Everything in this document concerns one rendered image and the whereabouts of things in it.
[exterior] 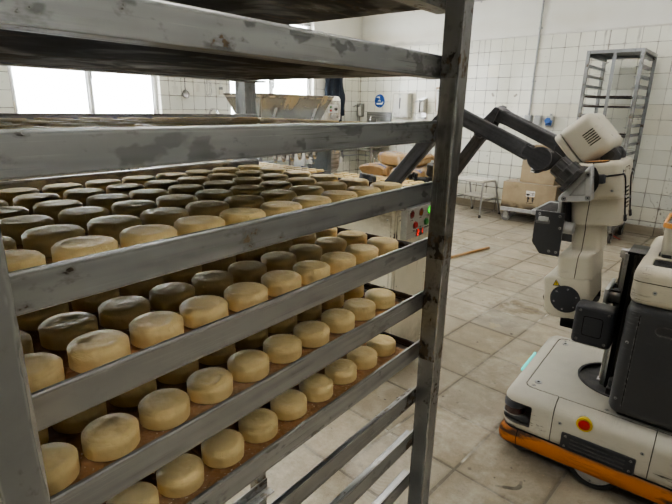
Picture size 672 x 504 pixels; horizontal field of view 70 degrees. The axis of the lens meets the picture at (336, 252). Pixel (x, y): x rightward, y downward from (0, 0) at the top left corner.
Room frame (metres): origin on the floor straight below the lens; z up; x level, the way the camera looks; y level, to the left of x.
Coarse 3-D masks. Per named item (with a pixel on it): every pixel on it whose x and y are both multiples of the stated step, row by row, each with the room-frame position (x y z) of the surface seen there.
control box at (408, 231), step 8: (408, 208) 2.11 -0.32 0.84; (416, 208) 2.13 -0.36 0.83; (424, 208) 2.19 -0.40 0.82; (408, 216) 2.08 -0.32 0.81; (416, 216) 2.14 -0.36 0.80; (424, 216) 2.20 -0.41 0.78; (408, 224) 2.08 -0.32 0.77; (424, 224) 2.20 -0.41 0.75; (400, 232) 2.09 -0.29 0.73; (408, 232) 2.09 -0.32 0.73; (416, 232) 2.14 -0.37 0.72; (424, 232) 2.21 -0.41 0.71
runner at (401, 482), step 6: (402, 474) 0.77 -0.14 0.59; (408, 474) 0.74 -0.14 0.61; (396, 480) 0.75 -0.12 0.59; (402, 480) 0.72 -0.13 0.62; (408, 480) 0.74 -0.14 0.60; (390, 486) 0.74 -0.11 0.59; (396, 486) 0.71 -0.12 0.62; (402, 486) 0.72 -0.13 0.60; (384, 492) 0.72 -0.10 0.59; (390, 492) 0.69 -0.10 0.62; (396, 492) 0.71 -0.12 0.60; (402, 492) 0.73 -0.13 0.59; (378, 498) 0.71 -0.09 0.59; (384, 498) 0.68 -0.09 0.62; (390, 498) 0.69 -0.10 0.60; (396, 498) 0.71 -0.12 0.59
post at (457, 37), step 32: (448, 0) 0.74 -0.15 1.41; (448, 32) 0.74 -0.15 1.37; (448, 64) 0.73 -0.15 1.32; (448, 96) 0.73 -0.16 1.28; (448, 128) 0.73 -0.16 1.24; (448, 160) 0.73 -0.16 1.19; (448, 192) 0.72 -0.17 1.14; (448, 224) 0.73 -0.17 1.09; (448, 256) 0.74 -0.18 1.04; (416, 384) 0.74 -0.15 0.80; (416, 416) 0.74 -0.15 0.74; (416, 448) 0.74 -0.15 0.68; (416, 480) 0.73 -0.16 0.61
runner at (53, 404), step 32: (384, 256) 0.65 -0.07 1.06; (416, 256) 0.72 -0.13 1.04; (320, 288) 0.54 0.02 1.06; (352, 288) 0.59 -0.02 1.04; (224, 320) 0.43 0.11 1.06; (256, 320) 0.46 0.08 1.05; (160, 352) 0.37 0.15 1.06; (192, 352) 0.40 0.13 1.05; (64, 384) 0.31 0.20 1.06; (96, 384) 0.33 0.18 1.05; (128, 384) 0.35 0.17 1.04; (64, 416) 0.31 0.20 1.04
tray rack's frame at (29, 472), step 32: (0, 256) 0.27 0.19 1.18; (0, 288) 0.26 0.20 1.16; (0, 320) 0.26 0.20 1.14; (0, 352) 0.26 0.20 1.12; (0, 384) 0.26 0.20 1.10; (0, 416) 0.25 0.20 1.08; (32, 416) 0.27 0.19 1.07; (0, 448) 0.25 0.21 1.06; (32, 448) 0.26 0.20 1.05; (0, 480) 0.25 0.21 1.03; (32, 480) 0.26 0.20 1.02
